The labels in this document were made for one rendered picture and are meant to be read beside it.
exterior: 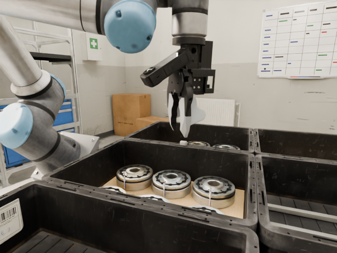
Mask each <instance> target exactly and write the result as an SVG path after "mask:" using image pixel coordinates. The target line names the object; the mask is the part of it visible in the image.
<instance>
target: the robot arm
mask: <svg viewBox="0 0 337 253"><path fill-rule="evenodd" d="M157 8H172V36H173V37H174V38H172V45H174V46H180V49H178V50H177V51H175V52H174V53H172V54H171V55H169V56H168V57H166V58H165V59H163V60H162V61H160V62H159V63H157V64H156V65H154V66H153V67H150V68H148V69H147V70H145V71H144V72H143V73H142V74H141V75H140V78H141V80H142V81H143V83H144V85H146V86H148V87H155V86H157V85H158V84H160V83H161V82H162V81H163V80H164V79H166V78H167V77H168V86H167V107H168V116H169V120H170V125H171V127H172V129H173V131H175V130H176V125H177V117H180V123H181V126H180V131H181V132H182V134H183V136H184V138H187V137H188V134H189V130H190V126H191V125H192V124H195V123H197V122H200V121H202V120H204V119H205V117H206V113H205V111H204V110H202V109H200V108H198V107H197V100H196V98H195V97H194V94H195V95H202V94H206V93H214V85H215V72H216V70H215V69H211V65H212V51H213V41H206V39H205V38H204V37H206V36H207V28H208V8H209V0H0V69H1V70H2V71H3V73H4V74H5V75H6V76H7V77H8V79H9V80H10V81H11V82H12V84H11V91H12V92H13V93H14V95H15V96H16V97H17V98H18V102H17V103H12V104H10V105H8V106H7V107H5V108H4V109H3V111H2V112H0V142H1V143H2V144H3V145H4V146H5V147H7V148H10V149H12V150H14V151H15V152H17V153H19V154H20V155H22V156H24V157H26V158H27V159H29V160H31V161H32V162H33V163H34V164H35V165H36V167H37V168H38V169H39V171H40V172H41V173H42V174H43V175H45V174H48V173H50V172H52V171H54V170H56V169H58V168H60V167H62V166H64V165H66V164H68V163H70V162H72V161H74V160H77V159H79V157H80V154H81V147H80V144H79V143H78V142H77V141H76V140H74V139H73V138H71V137H68V136H65V135H62V134H60V133H58V132H57V131H55V130H54V129H53V128H52V126H53V123H54V121H55V119H56V117H57V114H58V112H59V110H60V108H61V105H62V104H63V102H64V100H65V96H66V88H65V85H64V84H63V82H62V81H61V80H60V79H59V78H56V77H55V76H54V75H53V74H51V73H48V72H47V71H45V70H41V69H40V68H39V67H38V65H37V63H36V62H35V60H34V59H33V57H32V56H31V54H30V53H29V51H28V49H27V48H26V46H25V45H24V43H23V42H22V40H21V39H20V37H19V35H18V34H17V32H16V31H15V29H14V28H13V26H12V24H11V23H10V21H9V20H8V18H7V17H6V16H11V17H16V18H20V19H25V20H30V21H35V22H40V23H45V24H49V25H54V26H59V27H64V28H69V29H73V30H78V31H83V32H88V33H93V34H98V35H104V36H106V38H107V40H108V41H109V43H110V44H111V45H112V46H113V47H115V48H117V49H118V50H120V51H121V52H123V53H128V54H135V53H139V52H141V51H143V50H144V49H146V48H147V47H148V46H149V44H150V43H151V40H152V38H153V34H154V31H155V28H156V13H157ZM208 76H213V84H212V88H210V85H209V84H207V81H208Z"/></svg>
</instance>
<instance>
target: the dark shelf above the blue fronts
mask: <svg viewBox="0 0 337 253"><path fill-rule="evenodd" d="M29 53H30V54H31V56H32V57H33V59H34V60H43V61H49V62H65V61H71V55H60V54H49V53H39V52H29Z"/></svg>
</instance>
